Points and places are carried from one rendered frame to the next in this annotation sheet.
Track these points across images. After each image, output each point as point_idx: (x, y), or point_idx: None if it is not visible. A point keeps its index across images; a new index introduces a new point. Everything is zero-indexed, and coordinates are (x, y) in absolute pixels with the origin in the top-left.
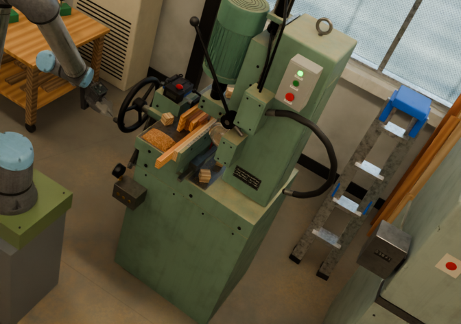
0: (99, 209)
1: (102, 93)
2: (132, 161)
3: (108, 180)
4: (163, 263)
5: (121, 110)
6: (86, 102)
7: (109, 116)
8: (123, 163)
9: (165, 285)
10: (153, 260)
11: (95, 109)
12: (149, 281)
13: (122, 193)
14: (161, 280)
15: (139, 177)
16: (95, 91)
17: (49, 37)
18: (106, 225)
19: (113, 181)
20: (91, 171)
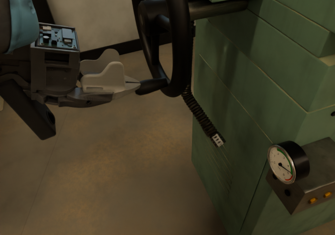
0: (146, 230)
1: (78, 43)
2: (216, 130)
3: (108, 193)
4: (329, 200)
5: (185, 30)
6: (58, 105)
7: (135, 87)
8: (95, 163)
9: (324, 215)
10: (311, 211)
11: (96, 101)
12: (299, 230)
13: (325, 191)
14: (319, 216)
15: (312, 132)
16: (60, 49)
17: None
18: (176, 234)
19: (113, 187)
20: (80, 205)
